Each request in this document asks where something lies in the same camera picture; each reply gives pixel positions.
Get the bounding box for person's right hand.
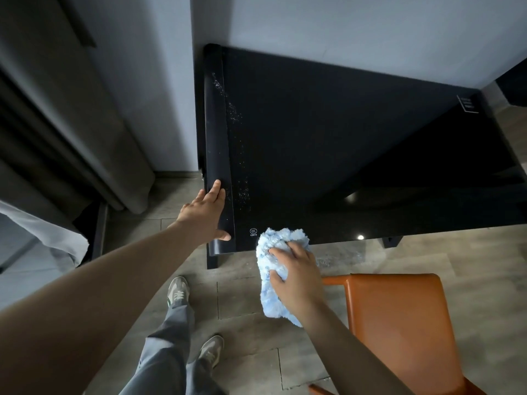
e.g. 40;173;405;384
268;240;328;318

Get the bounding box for person's left hand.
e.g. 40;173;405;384
167;180;232;247

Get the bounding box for fluffy light blue cloth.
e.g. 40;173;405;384
255;227;311;328

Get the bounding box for black glass table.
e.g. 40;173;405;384
194;44;527;270

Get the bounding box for person's left forearm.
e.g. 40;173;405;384
0;224;203;395

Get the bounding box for person's right forearm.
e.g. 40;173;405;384
289;299;416;395

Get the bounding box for person's left grey sneaker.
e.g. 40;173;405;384
166;276;191;310

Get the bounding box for person's grey sneaker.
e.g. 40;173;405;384
166;276;191;310
198;335;225;370

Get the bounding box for scattered white powder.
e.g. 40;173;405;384
210;72;253;203

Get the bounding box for person's right grey sneaker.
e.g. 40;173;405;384
198;335;225;370

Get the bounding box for orange leather chair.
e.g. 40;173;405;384
308;273;489;395

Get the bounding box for person's grey trousers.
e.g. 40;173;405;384
119;303;228;395

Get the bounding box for grey curtain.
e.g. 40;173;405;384
0;0;156;215

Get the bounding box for white fabric sheet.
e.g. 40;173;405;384
0;199;90;277

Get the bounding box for dark cabinet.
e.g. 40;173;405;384
495;57;527;108

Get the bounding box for black metal frame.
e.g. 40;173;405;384
73;201;109;264

